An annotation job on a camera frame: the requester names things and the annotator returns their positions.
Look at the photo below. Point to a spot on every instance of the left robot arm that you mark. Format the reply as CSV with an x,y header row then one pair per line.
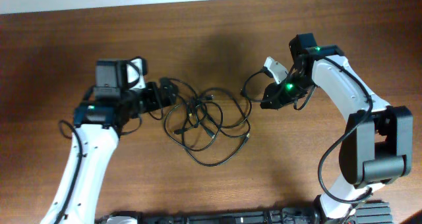
x,y
119,94

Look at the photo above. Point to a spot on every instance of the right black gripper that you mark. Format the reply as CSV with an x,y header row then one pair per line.
x,y
272,97

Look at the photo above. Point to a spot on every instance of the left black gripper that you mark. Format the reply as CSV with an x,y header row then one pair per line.
x,y
157,102

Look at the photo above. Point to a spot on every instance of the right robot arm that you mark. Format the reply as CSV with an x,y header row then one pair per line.
x,y
374,150

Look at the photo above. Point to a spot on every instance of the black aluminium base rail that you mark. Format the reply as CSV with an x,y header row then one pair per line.
x,y
250,215

